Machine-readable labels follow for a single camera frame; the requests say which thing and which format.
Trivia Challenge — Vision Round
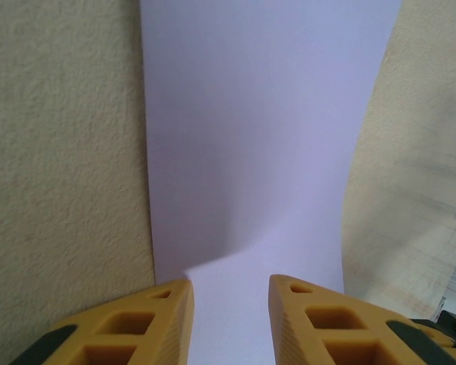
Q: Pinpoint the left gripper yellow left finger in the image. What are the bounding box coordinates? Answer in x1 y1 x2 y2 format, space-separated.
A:
11 279 195 365

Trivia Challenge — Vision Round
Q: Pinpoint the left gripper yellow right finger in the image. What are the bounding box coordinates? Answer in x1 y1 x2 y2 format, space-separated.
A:
269 274 456 365

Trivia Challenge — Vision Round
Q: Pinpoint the purple cloth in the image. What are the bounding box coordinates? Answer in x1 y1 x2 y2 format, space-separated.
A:
139 0 404 365

